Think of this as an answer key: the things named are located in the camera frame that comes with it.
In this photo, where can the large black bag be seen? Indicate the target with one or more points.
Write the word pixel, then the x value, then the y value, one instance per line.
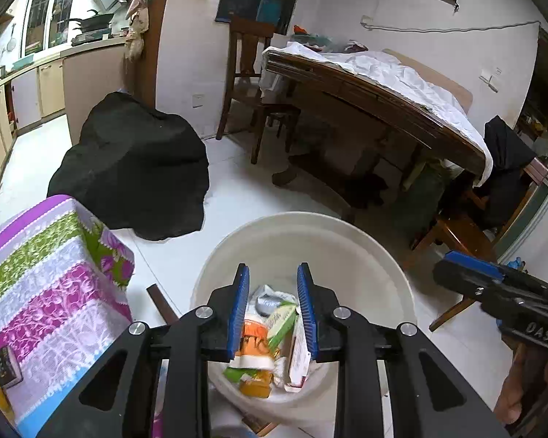
pixel 132 169

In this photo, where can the small black packet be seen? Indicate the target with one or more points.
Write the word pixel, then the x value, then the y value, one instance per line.
pixel 4 365

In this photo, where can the barred kitchen window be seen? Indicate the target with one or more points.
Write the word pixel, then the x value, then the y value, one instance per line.
pixel 50 9

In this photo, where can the grey and white plastic wrapper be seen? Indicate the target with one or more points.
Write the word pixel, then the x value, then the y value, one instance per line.
pixel 269 303

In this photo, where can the black jacket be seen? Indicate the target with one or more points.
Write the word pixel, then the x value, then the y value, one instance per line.
pixel 502 164

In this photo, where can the hanging beige net bag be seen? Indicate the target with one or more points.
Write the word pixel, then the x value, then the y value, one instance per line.
pixel 134 45

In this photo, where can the beige kitchen base cabinets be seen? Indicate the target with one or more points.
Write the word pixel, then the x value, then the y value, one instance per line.
pixel 50 86

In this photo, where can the striped floral tablecloth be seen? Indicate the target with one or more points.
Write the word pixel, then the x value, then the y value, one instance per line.
pixel 50 283

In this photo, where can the green basin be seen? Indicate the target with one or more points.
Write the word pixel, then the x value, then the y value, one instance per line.
pixel 24 60

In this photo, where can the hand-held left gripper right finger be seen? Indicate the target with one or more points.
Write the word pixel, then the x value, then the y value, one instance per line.
pixel 307 315

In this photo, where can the wooden dining table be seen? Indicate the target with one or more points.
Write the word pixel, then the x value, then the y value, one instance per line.
pixel 370 123

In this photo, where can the hanging pink cloth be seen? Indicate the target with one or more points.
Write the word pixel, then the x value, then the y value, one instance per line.
pixel 138 7

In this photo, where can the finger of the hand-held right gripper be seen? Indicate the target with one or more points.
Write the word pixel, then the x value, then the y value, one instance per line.
pixel 472 262
pixel 456 280

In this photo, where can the white plastic bucket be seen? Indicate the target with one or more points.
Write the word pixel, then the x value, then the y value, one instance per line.
pixel 347 255

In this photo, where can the person's right hand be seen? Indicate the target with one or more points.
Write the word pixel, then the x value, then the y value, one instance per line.
pixel 516 388

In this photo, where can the red and white packet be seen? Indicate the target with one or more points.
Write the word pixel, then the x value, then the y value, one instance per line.
pixel 297 360

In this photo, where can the gas stove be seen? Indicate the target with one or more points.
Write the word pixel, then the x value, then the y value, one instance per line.
pixel 91 34

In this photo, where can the orange packet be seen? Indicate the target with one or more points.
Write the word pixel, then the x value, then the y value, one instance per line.
pixel 255 342

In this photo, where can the white wall outlet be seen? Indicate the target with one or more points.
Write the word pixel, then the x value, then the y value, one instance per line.
pixel 491 78

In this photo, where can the pile of small table items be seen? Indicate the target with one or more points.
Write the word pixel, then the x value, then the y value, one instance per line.
pixel 315 39

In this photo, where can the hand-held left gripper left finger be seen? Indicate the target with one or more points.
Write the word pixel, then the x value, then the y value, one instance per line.
pixel 239 315

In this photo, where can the blue plastic bag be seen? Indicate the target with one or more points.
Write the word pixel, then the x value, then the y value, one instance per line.
pixel 515 264

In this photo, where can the green box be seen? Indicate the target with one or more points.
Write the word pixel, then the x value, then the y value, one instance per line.
pixel 281 324

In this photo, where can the white crumpled cloth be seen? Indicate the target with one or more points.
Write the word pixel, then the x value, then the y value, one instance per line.
pixel 406 82

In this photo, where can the dark wooden chair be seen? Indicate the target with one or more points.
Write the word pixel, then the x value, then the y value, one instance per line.
pixel 249 96

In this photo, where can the brown wooden slat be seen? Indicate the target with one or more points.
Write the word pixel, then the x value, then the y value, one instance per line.
pixel 162 303

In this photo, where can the black wok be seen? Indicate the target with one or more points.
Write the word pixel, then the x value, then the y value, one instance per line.
pixel 91 20

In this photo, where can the brown wooden chair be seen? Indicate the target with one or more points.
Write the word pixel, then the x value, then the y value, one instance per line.
pixel 456 237

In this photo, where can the dark green cushion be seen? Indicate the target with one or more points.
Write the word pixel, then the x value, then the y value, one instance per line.
pixel 427 200

